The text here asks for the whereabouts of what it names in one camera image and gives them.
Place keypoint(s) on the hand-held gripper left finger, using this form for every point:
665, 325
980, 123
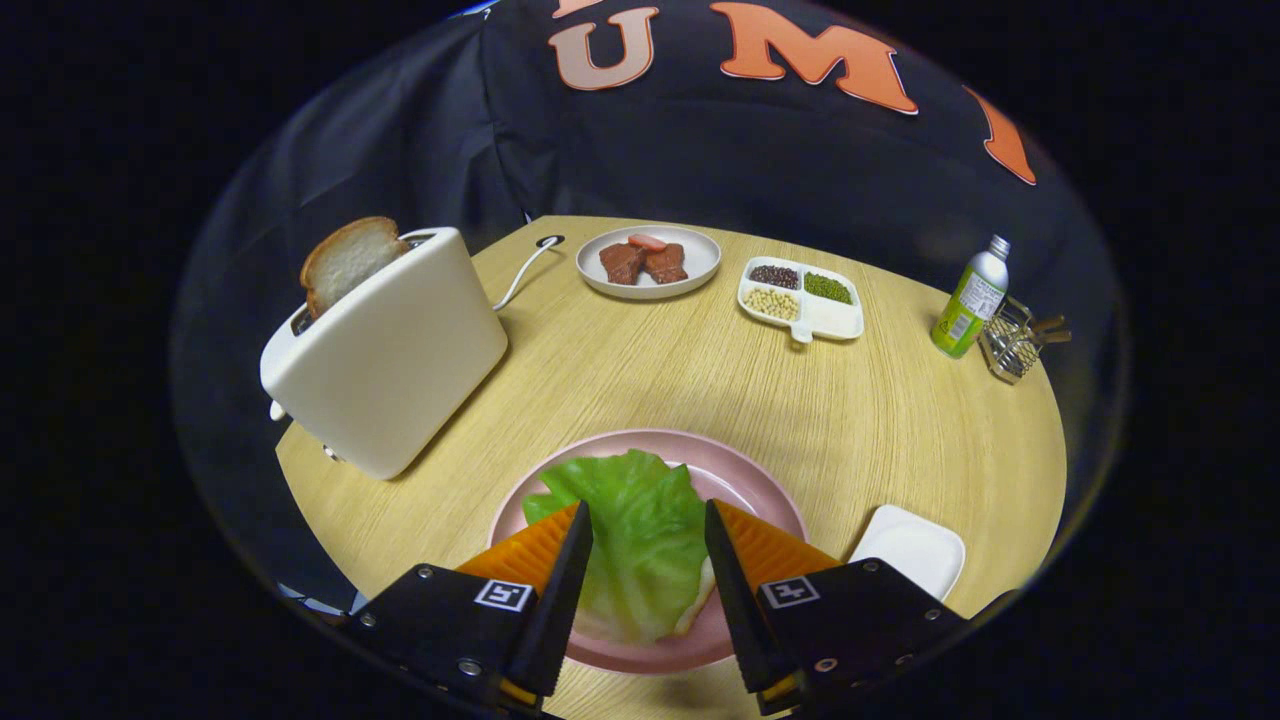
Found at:
560, 600

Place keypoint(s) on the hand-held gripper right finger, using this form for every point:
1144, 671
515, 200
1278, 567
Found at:
735, 600

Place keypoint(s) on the green lettuce leaf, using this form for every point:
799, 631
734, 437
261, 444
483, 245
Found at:
640, 540

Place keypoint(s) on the toasted bread slice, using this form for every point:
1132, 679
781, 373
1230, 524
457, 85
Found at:
345, 260

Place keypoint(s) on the pink round plate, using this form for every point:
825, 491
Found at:
740, 480

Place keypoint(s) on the white squarish plate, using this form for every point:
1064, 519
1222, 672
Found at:
910, 550

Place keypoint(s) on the cream white toaster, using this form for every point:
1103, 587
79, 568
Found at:
400, 360

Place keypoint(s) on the white divided tray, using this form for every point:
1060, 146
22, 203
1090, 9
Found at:
835, 320

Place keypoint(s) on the pile of yellow soybeans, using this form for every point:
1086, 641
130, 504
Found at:
772, 304

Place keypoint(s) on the pile of green beans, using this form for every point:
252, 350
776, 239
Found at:
828, 288

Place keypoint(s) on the pile of dark red beans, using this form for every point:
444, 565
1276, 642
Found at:
775, 276

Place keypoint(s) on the brown meat piece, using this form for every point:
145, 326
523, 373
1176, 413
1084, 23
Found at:
622, 264
666, 264

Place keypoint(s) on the grey round plate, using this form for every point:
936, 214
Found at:
702, 256

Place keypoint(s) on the pink sausage piece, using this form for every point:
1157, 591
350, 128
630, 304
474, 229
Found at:
647, 242

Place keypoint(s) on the green label bottle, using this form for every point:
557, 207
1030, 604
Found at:
965, 310

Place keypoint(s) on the brown wooden stick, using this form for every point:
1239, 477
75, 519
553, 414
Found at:
1055, 337
1050, 323

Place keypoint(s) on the black backdrop cloth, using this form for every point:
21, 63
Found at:
700, 160

